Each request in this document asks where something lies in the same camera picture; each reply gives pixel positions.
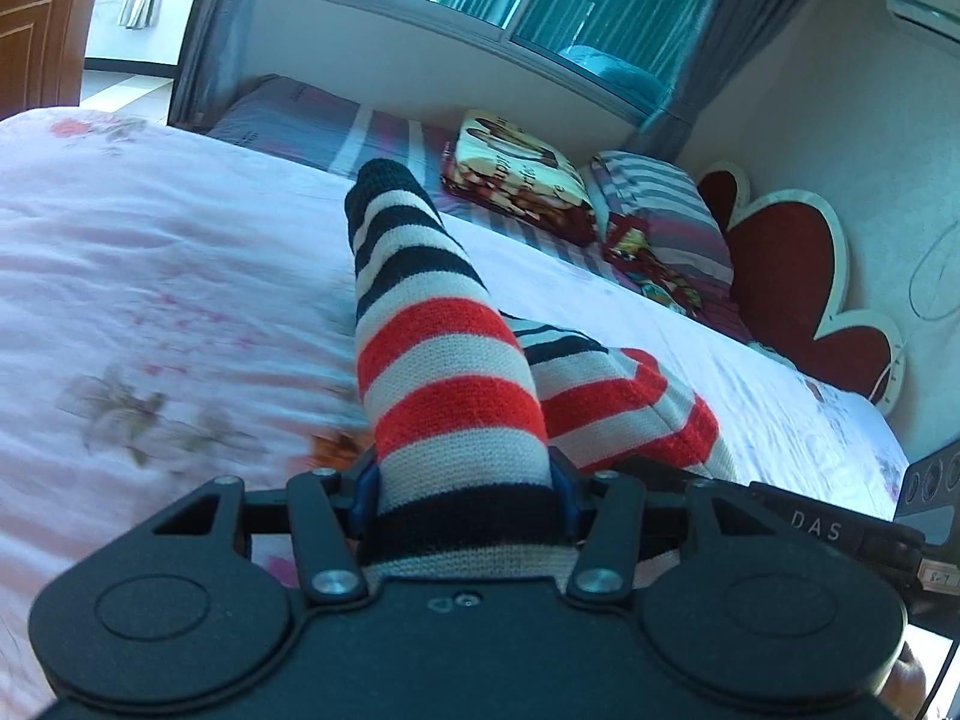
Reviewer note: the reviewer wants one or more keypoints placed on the pink floral blanket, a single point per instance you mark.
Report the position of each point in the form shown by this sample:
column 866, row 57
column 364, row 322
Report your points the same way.
column 165, row 277

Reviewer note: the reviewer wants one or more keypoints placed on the purple striped pillow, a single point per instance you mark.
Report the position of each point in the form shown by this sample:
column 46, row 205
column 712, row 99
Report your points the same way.
column 660, row 210

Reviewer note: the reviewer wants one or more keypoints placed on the red heart-shaped headboard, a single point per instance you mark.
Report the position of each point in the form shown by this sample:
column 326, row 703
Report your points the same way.
column 787, row 285

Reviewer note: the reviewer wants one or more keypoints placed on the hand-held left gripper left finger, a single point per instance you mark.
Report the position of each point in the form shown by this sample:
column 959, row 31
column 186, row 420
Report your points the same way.
column 365, row 481

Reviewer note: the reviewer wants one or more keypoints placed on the printed red cream pillow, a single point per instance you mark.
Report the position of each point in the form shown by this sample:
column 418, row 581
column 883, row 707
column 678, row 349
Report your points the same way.
column 517, row 172

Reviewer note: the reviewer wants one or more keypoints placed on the large sliding window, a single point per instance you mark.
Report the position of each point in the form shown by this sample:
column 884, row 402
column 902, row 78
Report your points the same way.
column 540, row 7

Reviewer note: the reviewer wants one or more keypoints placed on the striped knit sweater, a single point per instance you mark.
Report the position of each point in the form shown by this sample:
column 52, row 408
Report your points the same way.
column 442, row 360

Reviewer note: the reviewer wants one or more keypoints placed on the purple striped bed sheet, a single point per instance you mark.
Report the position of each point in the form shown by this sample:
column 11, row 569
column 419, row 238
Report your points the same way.
column 315, row 116

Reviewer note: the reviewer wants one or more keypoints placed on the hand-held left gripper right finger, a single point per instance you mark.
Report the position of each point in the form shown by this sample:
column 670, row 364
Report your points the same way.
column 568, row 496

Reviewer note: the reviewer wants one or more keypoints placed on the colourful printed cloth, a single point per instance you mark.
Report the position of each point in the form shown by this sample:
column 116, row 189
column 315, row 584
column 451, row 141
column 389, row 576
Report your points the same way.
column 649, row 262

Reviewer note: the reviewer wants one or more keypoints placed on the grey curtain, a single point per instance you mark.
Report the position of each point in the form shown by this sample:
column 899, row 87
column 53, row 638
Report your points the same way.
column 206, row 30
column 742, row 30

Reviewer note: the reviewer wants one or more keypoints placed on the person's right hand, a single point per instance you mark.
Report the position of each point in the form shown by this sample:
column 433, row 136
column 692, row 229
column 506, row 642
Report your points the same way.
column 909, row 682

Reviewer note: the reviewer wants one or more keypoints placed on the brown wooden door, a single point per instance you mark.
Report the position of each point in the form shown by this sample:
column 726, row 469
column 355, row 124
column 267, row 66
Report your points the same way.
column 37, row 22

